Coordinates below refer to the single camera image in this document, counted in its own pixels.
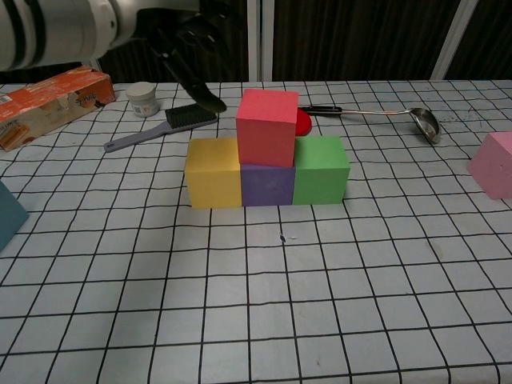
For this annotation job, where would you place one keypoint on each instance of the blue foam cube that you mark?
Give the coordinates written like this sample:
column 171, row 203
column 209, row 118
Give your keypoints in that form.
column 10, row 216

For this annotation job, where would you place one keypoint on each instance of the yellow foam cube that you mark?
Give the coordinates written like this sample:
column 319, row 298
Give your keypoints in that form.
column 212, row 180

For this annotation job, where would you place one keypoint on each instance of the red plastic disc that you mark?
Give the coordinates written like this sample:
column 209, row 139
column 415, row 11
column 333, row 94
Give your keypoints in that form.
column 303, row 124

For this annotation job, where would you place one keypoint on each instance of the grey brush black bristles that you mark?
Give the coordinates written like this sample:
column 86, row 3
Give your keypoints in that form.
column 184, row 118

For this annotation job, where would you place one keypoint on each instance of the orange cardboard box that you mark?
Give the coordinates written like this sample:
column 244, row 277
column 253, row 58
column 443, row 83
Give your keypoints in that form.
column 52, row 94

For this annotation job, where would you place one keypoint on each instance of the green foam cube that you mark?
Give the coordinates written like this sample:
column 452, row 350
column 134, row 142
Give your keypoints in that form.
column 320, row 176

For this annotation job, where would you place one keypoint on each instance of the pink foam cube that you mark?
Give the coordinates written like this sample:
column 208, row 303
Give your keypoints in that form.
column 494, row 164

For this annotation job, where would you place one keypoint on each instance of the small white jar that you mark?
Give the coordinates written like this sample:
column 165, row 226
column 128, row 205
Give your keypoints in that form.
column 142, row 100

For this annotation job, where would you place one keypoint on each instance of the purple foam cube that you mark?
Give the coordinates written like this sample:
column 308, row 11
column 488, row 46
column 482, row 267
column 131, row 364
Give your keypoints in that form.
column 268, row 186

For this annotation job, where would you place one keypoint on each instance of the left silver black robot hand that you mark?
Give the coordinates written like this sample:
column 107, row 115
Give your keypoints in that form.
column 188, row 32

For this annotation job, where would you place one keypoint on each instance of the red foam cube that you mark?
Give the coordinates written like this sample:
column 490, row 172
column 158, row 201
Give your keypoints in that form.
column 264, row 132

